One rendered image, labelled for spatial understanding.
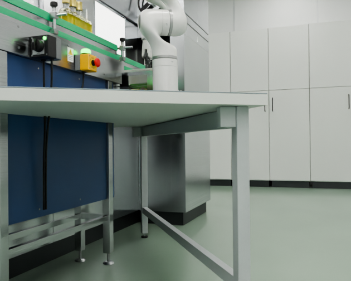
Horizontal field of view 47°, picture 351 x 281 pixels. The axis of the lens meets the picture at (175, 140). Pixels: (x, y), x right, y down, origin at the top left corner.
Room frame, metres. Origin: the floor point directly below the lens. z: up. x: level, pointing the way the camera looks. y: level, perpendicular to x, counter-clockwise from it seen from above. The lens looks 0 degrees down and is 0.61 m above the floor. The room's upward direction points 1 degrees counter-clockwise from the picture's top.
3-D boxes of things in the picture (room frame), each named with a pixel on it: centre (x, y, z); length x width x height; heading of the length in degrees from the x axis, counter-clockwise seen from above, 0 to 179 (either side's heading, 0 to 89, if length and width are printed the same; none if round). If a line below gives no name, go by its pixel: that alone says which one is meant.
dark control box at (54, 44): (1.51, 0.48, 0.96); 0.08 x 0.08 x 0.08; 70
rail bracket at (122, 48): (2.20, 0.30, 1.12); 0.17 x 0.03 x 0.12; 70
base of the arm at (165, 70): (1.91, 0.05, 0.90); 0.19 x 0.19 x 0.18
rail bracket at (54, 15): (1.62, 0.46, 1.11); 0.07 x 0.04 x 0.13; 70
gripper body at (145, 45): (2.25, 0.14, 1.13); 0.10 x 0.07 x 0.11; 161
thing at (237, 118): (1.92, 0.03, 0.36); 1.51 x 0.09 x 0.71; 16
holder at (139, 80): (2.29, 0.20, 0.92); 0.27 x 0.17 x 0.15; 70
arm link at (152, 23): (1.91, 0.08, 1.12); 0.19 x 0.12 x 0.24; 105
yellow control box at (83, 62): (1.77, 0.39, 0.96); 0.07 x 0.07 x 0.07; 70
